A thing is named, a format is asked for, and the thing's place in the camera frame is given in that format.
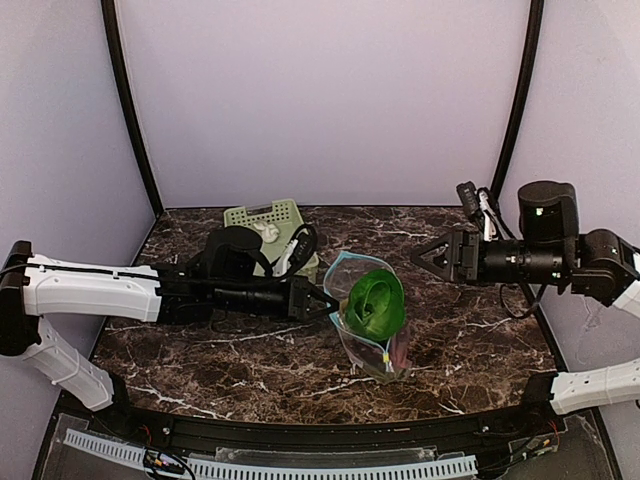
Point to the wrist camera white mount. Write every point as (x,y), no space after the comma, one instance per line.
(297,253)
(482,209)

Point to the black frame post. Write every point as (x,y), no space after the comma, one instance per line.
(120,73)
(525,74)

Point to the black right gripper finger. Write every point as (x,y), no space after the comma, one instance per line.
(440,267)
(440,250)

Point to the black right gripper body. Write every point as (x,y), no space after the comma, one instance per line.
(465,256)

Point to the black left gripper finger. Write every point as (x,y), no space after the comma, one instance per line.
(313,314)
(316,295)

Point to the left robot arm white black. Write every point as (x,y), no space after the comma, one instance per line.
(33,286)

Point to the beige plastic basket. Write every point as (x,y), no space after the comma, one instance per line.
(268,246)

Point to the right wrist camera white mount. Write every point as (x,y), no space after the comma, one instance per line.
(482,209)

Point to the right black frame post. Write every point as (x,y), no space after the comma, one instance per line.
(525,74)

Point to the black curved front rail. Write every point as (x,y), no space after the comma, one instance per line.
(489,432)

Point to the left black frame post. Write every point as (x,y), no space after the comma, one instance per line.
(120,73)

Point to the white slotted cable duct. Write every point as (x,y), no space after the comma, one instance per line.
(171,466)

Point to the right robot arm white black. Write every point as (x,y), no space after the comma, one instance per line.
(550,252)

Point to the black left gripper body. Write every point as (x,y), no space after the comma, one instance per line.
(299,300)

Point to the green bok choy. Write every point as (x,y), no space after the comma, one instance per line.
(375,308)

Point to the white garlic bulb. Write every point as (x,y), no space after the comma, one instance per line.
(269,232)

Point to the clear zip top bag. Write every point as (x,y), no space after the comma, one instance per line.
(386,361)

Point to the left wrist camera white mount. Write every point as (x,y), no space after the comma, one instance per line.
(297,253)

